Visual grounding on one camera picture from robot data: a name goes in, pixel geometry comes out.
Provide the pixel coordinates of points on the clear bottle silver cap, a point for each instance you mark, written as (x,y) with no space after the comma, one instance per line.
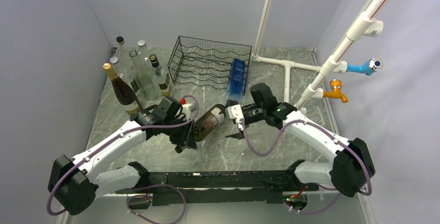
(143,51)

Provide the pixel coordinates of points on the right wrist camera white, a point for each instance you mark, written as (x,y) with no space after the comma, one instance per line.
(235,113)

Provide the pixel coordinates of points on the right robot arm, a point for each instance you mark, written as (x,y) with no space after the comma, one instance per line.
(349,168)

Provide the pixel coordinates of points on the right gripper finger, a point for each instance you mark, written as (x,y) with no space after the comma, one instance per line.
(230,102)
(238,135)

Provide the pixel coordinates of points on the blue faucet tap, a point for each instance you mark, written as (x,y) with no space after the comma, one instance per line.
(368,68)

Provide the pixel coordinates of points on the bottle black gold cap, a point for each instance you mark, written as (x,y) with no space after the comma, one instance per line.
(162,76)

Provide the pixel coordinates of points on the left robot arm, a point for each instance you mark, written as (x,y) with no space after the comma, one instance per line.
(76,182)

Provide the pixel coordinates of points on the clear bottle blue medallion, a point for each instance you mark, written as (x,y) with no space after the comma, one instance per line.
(123,53)

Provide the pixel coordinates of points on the black wire wine rack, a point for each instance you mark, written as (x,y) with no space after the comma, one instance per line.
(206,63)

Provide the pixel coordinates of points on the dark wine bottle gold cap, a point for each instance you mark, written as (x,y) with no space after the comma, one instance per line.
(123,92)

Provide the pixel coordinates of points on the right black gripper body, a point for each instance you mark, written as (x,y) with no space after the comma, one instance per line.
(254,113)

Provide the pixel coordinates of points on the clear bottle dark neck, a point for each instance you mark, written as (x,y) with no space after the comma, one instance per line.
(125,73)

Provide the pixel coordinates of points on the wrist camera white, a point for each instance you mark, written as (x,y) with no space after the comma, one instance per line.
(188,108)
(235,113)

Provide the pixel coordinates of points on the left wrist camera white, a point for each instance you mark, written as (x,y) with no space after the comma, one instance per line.
(188,108)

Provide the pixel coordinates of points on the blue tinted clear bottle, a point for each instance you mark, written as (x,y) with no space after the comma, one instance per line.
(143,76)

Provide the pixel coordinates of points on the blue square dash bottle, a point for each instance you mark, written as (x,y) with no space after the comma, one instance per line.
(236,80)

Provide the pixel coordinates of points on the orange faucet tap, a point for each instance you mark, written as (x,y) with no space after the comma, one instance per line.
(336,93)

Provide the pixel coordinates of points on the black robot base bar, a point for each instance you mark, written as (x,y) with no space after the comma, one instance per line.
(272,187)

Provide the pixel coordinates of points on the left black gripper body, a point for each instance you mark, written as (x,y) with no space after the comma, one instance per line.
(178,135)

